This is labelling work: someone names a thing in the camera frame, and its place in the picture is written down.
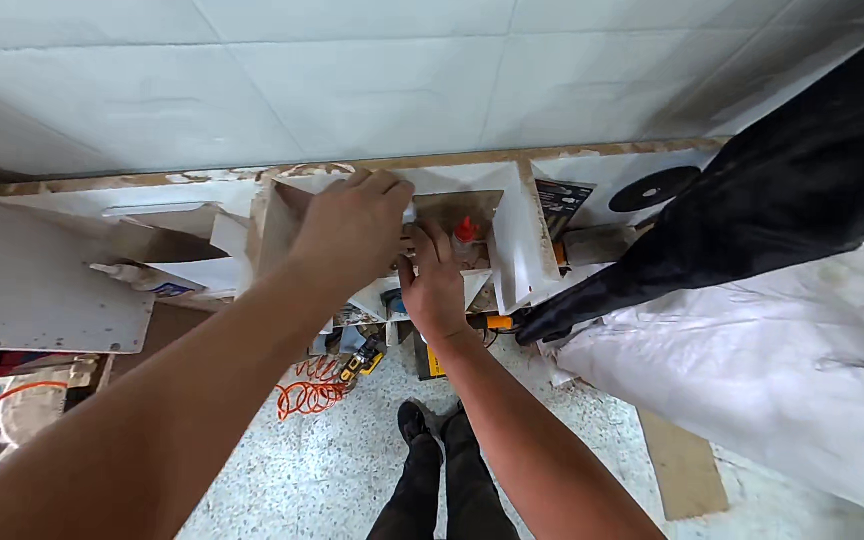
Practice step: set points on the person's left hand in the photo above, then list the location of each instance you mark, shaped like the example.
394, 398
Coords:
353, 232

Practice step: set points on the person's right hand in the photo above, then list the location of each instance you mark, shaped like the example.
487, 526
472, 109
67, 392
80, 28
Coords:
436, 296

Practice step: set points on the person's right fingers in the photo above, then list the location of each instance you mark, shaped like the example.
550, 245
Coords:
432, 241

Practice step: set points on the person's left fingers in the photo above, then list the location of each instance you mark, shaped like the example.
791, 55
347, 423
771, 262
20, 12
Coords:
385, 183

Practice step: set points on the person's right thumb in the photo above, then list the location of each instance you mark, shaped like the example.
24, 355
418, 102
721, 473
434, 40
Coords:
406, 271

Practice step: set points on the small white plastic object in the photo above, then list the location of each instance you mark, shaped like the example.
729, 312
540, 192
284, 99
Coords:
409, 213

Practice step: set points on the person's right forearm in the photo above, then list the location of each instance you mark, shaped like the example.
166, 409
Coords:
529, 435

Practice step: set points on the person's left forearm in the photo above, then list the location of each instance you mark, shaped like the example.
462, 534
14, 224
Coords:
199, 382

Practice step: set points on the blue round object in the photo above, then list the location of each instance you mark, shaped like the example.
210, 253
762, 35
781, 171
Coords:
396, 302

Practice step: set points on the clear bottle with red cap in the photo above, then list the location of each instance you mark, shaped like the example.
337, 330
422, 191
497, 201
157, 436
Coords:
466, 234

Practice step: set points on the white wooden compartment shelf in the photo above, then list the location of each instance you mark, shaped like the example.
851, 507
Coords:
516, 247

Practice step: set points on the yellow and black box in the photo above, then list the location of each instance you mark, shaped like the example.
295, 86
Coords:
429, 361

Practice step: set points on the yellow black power drill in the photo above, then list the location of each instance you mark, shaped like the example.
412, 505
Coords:
361, 361

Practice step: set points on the orange and black tool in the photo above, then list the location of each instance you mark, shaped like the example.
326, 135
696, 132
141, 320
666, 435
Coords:
498, 322

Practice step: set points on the black printed packet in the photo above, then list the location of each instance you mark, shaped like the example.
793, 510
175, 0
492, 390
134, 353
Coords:
561, 201

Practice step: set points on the white paper sheet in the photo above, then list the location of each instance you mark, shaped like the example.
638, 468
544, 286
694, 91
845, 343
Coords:
229, 236

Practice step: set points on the person's legs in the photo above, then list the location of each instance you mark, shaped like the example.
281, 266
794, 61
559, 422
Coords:
421, 480

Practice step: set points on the black cutting disc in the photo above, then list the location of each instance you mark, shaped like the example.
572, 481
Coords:
653, 189

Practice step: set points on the white tube with blue print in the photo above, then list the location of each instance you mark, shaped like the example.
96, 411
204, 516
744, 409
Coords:
143, 279

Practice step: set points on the large white sack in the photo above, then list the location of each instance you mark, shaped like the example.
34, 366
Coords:
732, 352

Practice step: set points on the long black fabric cover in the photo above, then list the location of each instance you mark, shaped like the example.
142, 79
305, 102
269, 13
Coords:
762, 180

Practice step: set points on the brown cardboard piece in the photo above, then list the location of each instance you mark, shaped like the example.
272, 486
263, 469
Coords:
683, 469

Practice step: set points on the grey white spotted board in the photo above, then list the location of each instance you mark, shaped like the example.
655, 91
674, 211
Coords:
42, 281

